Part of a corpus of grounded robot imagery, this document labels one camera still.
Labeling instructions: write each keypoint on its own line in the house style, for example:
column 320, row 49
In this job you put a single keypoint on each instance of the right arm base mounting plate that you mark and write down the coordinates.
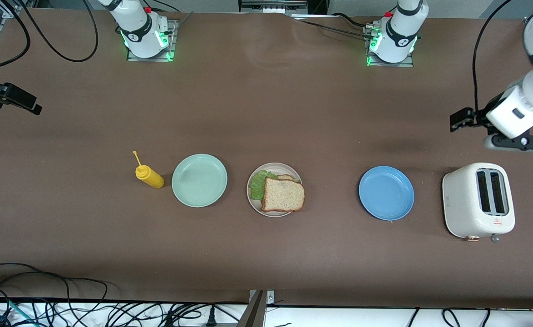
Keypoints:
column 148, row 59

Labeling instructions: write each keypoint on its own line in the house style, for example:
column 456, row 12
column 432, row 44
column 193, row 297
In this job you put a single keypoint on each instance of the small metal bracket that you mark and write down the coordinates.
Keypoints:
column 270, row 297

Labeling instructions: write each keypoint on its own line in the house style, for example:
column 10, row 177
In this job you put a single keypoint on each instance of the black metal frame piece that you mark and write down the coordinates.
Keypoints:
column 271, row 5

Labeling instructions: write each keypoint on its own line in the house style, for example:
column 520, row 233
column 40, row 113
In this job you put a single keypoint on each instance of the black power plug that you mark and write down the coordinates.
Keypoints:
column 210, row 316

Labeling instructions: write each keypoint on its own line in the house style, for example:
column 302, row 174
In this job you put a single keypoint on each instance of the yellow mustard squeeze bottle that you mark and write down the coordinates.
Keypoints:
column 150, row 177

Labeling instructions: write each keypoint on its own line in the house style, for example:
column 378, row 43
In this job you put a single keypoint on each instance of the beige plate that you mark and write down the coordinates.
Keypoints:
column 254, row 200

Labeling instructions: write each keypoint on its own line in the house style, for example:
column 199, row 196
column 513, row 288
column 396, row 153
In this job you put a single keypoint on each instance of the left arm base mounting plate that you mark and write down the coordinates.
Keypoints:
column 405, row 64

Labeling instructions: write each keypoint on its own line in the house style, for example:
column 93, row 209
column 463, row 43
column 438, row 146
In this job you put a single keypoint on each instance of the green lettuce leaf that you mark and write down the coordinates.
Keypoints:
column 257, row 184

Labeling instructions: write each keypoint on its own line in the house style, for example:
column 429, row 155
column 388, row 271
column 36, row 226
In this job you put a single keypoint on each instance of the light crust bread slice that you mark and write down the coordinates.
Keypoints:
column 287, row 177

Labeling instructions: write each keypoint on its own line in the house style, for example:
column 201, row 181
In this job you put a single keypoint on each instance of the white toaster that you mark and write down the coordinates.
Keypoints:
column 464, row 204

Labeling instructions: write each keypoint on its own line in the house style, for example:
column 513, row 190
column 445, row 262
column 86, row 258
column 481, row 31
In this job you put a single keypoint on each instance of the mint green plate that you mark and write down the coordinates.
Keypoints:
column 199, row 180

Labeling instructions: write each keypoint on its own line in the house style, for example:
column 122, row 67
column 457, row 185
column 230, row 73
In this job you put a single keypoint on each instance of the dark crust bread slice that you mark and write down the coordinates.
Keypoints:
column 283, row 195

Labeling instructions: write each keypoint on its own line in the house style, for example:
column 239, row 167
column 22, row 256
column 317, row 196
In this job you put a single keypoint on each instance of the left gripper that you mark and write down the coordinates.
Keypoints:
column 481, row 114

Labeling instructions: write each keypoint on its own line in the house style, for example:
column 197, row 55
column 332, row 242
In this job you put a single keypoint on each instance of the blue plate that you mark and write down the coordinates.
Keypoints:
column 387, row 193

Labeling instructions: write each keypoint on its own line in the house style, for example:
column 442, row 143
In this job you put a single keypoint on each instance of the aluminium profile post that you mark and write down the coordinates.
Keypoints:
column 254, row 314

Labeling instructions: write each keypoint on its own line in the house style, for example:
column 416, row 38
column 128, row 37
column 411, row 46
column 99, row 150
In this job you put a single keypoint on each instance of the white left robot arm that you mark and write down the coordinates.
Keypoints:
column 400, row 32

